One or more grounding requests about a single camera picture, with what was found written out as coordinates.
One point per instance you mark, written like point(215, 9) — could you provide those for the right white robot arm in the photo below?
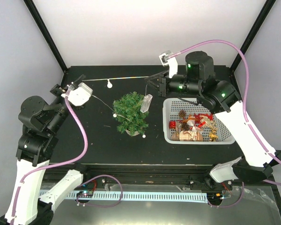
point(223, 100)

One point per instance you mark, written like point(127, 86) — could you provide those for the brown pine cone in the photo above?
point(182, 114)

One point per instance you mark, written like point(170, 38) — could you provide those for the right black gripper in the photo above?
point(160, 86)

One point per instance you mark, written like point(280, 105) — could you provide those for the small green christmas tree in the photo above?
point(128, 110)

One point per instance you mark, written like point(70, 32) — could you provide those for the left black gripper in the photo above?
point(62, 89)

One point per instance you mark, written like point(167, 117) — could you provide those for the black frame post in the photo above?
point(45, 33)
point(268, 5)

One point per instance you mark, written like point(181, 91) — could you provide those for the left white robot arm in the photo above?
point(41, 122)

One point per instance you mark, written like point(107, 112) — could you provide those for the right black frame post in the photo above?
point(268, 5)

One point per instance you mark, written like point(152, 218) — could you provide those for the dark pine cone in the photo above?
point(185, 126)

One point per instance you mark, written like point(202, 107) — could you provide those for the left black frame post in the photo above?
point(45, 33)

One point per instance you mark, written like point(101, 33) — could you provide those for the red gift box ornament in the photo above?
point(172, 125)

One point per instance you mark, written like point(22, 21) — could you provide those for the beige fabric sack ornament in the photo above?
point(193, 136)

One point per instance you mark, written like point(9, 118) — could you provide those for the gold bow ornament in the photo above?
point(213, 132)

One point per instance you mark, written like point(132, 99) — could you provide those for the white perforated plastic basket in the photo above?
point(171, 108)

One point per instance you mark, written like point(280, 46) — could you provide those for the white slotted cable duct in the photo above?
point(139, 196)

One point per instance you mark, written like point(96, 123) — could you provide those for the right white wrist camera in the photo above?
point(172, 63)

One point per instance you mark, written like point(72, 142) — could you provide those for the red white ribbon ornaments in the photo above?
point(201, 120)

